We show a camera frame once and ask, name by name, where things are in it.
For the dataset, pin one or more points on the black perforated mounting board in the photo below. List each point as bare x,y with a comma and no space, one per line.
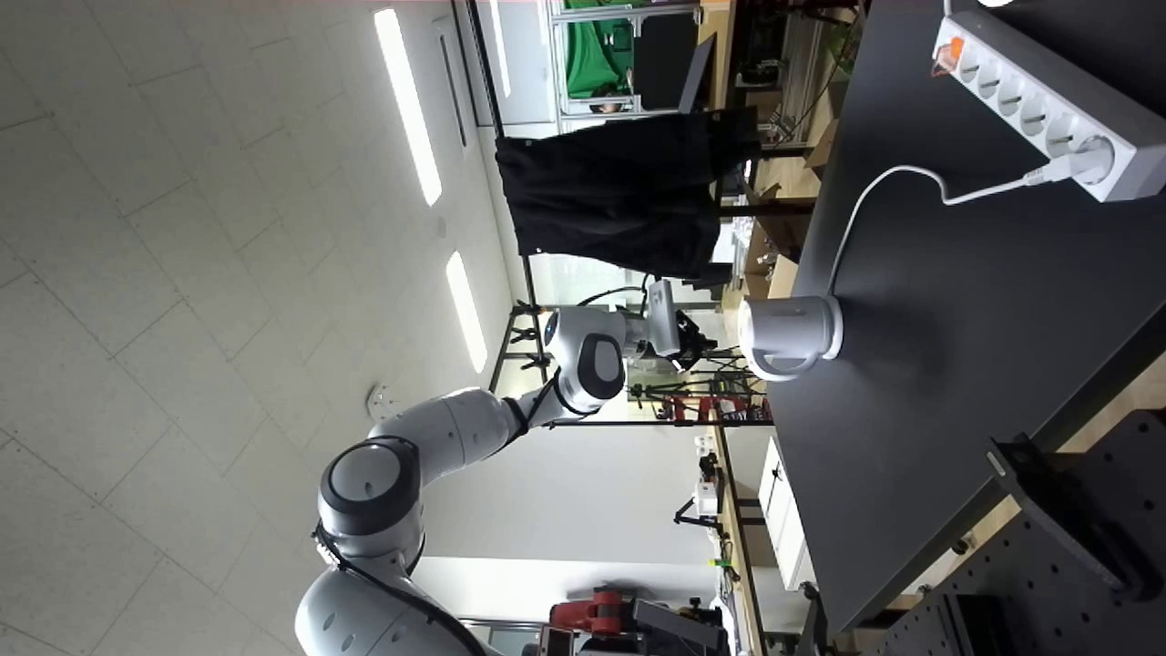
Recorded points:
1070,570

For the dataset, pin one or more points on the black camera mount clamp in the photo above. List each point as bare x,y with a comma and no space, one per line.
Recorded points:
1070,514

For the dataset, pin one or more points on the short ceiling light strip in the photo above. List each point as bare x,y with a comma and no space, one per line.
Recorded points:
469,312

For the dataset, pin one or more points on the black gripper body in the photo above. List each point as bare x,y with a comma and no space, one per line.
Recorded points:
692,344

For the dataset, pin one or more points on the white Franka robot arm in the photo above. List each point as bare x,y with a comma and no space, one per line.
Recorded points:
449,430

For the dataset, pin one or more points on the white drawer cabinet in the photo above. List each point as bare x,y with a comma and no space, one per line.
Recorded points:
783,514

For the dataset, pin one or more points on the grey cylindrical cup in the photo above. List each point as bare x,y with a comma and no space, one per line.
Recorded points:
794,332

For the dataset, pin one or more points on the round white smoke detector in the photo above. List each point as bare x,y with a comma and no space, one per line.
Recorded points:
380,402

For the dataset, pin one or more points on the person in green shirt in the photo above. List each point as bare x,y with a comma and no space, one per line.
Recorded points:
593,51

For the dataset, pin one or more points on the long ceiling light strip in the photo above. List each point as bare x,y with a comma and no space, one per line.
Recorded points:
408,103

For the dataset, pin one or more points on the black hanging cloth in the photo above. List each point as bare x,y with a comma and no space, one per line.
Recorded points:
613,193

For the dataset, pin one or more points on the white power strip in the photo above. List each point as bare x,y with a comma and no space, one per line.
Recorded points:
1043,103

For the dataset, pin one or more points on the black office chair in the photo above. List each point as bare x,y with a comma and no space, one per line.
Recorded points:
668,58

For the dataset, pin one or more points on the red and black machine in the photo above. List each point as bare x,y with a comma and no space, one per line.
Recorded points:
594,613

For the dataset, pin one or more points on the white window frame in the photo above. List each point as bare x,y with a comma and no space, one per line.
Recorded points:
521,67

